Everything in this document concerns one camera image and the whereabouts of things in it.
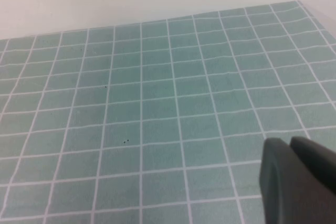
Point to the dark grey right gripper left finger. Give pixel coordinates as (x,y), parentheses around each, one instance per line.
(273,182)

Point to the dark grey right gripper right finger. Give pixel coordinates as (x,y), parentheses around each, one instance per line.
(317,161)

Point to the green white-grid tablecloth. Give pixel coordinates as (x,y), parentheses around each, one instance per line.
(131,119)

